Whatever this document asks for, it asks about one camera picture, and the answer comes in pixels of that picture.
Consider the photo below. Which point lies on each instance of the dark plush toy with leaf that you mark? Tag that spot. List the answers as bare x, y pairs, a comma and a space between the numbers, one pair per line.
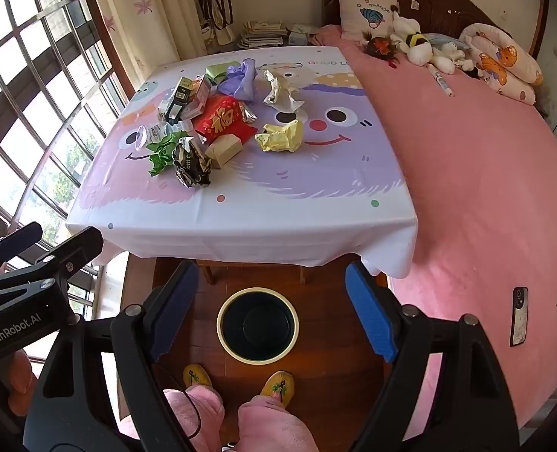
381, 48

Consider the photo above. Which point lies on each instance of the pale green packet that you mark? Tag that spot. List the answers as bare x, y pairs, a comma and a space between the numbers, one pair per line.
218, 73

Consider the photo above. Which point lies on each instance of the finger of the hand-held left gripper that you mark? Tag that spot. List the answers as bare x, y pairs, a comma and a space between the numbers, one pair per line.
19, 238
78, 247

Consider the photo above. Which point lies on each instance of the white bee plush toy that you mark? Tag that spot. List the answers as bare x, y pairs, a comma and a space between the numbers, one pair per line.
419, 42

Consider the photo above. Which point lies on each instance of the person's left hand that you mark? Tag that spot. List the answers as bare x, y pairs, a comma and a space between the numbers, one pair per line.
21, 372

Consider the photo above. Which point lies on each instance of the strawberry print carton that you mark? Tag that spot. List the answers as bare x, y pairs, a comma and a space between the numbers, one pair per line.
200, 96

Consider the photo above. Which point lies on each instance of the stack of papers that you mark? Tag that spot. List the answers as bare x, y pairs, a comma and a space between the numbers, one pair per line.
262, 35

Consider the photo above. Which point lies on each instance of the crumpled black silver wrapper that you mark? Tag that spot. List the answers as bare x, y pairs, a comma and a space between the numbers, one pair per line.
191, 165

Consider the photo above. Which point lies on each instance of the window with metal grille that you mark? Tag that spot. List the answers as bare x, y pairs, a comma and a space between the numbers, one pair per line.
33, 103

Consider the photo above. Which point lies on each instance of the purple plastic bag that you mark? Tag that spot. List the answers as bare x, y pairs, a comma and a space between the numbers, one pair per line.
239, 81

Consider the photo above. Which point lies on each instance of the cartoon monster printed tablecloth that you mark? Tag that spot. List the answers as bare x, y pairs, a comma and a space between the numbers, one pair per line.
306, 188

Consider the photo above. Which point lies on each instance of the bear print rolled quilt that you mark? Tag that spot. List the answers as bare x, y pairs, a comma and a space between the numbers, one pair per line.
499, 63

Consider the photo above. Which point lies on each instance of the pink fleece pants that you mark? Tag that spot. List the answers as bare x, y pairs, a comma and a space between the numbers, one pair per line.
278, 428

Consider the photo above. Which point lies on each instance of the dark wooden headboard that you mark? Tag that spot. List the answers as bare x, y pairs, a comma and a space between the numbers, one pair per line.
448, 4

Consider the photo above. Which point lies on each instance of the white and blue plush toy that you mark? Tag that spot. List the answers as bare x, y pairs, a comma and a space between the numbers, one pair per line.
450, 48

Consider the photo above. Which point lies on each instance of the red and gold packet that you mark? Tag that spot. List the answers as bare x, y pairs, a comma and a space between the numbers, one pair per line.
224, 120

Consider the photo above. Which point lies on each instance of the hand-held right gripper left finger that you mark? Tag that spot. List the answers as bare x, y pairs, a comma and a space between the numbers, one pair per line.
174, 313

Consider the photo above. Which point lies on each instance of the crumpled yellow wrapper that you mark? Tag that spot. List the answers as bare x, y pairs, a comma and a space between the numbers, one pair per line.
280, 137

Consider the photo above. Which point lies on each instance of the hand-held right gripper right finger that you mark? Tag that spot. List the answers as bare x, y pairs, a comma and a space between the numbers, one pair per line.
372, 313

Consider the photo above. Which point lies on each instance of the yellow knitted slipper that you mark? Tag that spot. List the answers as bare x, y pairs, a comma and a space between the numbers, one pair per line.
278, 386
197, 376

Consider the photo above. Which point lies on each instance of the clear plastic wrapper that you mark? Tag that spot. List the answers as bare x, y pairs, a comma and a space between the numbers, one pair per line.
152, 132

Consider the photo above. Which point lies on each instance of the blue and white carton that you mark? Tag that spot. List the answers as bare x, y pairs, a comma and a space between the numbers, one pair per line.
163, 109

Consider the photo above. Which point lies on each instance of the crumpled bright green wrapper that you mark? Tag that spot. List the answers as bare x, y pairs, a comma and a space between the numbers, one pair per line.
164, 153

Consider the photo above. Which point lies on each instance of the pink cartoon print pillow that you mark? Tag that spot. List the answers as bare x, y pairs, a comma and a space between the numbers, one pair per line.
367, 9

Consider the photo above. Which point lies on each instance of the hanging bags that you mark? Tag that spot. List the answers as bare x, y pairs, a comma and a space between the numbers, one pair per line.
217, 9

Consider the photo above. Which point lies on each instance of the cream and green chocolate box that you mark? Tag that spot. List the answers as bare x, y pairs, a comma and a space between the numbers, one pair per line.
178, 100

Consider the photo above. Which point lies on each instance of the crumpled silver white wrapper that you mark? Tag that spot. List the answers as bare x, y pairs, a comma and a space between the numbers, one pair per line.
278, 92

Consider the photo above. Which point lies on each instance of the round cream rimmed trash bin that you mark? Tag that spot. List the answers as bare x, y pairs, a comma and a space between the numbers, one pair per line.
259, 325

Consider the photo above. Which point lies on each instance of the small beige box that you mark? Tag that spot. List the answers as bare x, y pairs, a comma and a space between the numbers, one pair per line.
224, 151

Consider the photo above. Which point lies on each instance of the smartphone with pink case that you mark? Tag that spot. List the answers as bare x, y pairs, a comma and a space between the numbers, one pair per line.
519, 315

